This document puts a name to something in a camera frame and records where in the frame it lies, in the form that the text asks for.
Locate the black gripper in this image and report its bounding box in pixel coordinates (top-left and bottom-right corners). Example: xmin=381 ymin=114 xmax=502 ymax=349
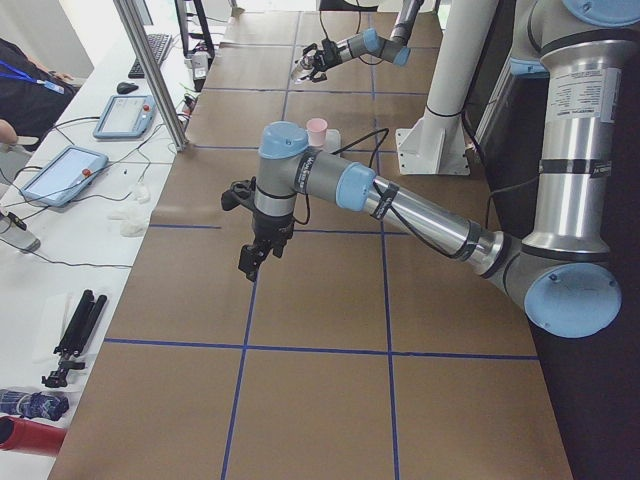
xmin=238 ymin=212 xmax=294 ymax=282
xmin=302 ymin=42 xmax=348 ymax=83

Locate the pink paper cup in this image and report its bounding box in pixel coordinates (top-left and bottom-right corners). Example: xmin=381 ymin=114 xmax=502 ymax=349
xmin=306 ymin=117 xmax=328 ymax=148

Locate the glass sauce bottle metal cap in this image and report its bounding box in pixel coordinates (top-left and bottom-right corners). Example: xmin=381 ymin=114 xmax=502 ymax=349
xmin=290 ymin=55 xmax=314 ymax=84

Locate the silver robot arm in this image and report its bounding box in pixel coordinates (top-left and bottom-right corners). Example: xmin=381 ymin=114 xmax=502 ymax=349
xmin=290 ymin=1 xmax=423 ymax=83
xmin=221 ymin=1 xmax=639 ymax=338

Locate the silver digital kitchen scale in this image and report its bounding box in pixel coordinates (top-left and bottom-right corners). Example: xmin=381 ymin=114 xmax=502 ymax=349
xmin=322 ymin=128 xmax=342 ymax=155

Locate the white crumpled tissue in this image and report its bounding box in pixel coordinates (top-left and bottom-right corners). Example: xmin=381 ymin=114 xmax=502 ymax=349
xmin=107 ymin=181 xmax=151 ymax=238

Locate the black keyboard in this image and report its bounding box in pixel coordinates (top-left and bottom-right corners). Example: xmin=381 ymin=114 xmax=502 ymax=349
xmin=127 ymin=33 xmax=173 ymax=80

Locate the far blue teach pendant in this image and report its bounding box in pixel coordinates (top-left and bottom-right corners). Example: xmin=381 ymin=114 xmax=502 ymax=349
xmin=93 ymin=95 xmax=156 ymax=140

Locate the blue teach pendant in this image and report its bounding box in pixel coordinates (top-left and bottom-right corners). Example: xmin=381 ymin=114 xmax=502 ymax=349
xmin=93 ymin=95 xmax=156 ymax=140
xmin=20 ymin=146 xmax=108 ymax=207

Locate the black computer mouse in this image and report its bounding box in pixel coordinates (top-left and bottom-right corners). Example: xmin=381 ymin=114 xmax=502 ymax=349
xmin=116 ymin=82 xmax=139 ymax=95

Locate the near blue teach pendant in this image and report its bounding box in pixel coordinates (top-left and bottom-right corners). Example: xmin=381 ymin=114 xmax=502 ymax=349
xmin=20 ymin=146 xmax=108 ymax=207

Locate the black folded tripod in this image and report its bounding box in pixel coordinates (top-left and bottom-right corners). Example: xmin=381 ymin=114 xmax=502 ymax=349
xmin=41 ymin=290 xmax=107 ymax=388

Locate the person in black shirt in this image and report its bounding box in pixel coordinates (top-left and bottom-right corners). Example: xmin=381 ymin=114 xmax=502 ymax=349
xmin=1 ymin=39 xmax=77 ymax=151

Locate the red cylinder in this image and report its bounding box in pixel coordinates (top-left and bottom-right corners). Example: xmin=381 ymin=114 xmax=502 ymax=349
xmin=1 ymin=416 xmax=67 ymax=457

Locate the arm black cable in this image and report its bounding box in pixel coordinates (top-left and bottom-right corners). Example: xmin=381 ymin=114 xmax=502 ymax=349
xmin=319 ymin=0 xmax=381 ymax=66
xmin=292 ymin=127 xmax=471 ymax=260

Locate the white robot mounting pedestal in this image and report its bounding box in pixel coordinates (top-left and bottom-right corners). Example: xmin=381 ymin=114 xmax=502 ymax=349
xmin=396 ymin=0 xmax=498 ymax=176

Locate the aluminium frame post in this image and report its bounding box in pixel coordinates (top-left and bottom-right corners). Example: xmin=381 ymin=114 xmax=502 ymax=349
xmin=113 ymin=0 xmax=188 ymax=152

